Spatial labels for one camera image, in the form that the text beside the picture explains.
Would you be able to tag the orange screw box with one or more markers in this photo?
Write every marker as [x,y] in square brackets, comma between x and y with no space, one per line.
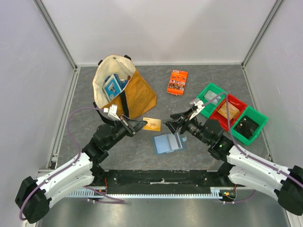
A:
[177,82]

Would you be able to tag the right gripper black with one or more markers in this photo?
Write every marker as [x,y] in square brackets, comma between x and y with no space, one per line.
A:
[181,124]

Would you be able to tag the gold cards in bin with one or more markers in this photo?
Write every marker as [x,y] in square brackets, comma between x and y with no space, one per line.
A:
[228,111]

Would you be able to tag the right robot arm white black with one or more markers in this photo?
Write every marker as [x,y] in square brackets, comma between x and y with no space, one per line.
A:
[284,184]

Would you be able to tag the green bin near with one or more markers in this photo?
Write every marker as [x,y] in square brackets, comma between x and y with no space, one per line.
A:
[255,115]

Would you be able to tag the blue card holder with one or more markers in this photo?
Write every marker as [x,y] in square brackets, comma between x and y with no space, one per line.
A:
[168,143]

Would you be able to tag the red bin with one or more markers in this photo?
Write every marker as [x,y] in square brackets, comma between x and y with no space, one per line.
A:
[223,121]

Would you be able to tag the aluminium frame post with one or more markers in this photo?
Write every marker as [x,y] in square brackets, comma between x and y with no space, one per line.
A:
[267,22]
[55,32]

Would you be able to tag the right aluminium frame post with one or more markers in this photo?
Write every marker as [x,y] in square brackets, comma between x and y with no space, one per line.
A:
[267,22]

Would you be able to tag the blue box in bag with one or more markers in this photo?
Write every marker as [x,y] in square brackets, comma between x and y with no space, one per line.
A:
[113,86]

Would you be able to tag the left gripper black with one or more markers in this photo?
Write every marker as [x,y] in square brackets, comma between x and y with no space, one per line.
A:
[137,125]

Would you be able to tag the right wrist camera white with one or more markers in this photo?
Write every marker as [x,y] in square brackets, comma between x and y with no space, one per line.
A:
[197,106]

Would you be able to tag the black cards in bin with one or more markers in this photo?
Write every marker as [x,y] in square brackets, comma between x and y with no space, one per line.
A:
[246,127]

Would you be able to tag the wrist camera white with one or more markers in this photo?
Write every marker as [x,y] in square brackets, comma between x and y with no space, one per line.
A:
[197,106]
[111,112]

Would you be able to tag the green bin far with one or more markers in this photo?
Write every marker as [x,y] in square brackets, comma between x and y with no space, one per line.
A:
[209,109]

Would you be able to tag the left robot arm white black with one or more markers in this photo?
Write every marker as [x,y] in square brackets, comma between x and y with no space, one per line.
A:
[35,197]

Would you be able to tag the green bin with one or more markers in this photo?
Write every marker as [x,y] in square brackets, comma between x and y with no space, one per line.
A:
[255,115]
[209,109]

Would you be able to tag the gold card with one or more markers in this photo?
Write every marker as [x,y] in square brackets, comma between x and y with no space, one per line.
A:
[152,124]

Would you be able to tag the slotted cable duct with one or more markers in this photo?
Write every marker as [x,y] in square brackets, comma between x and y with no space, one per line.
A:
[146,194]

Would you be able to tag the left aluminium frame post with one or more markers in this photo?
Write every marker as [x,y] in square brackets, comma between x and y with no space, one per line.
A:
[55,32]

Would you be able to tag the silver cards in bin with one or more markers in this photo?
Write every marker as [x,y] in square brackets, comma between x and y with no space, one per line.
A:
[211,95]

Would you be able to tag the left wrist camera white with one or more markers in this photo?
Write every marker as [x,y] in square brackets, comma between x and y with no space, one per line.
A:
[111,112]

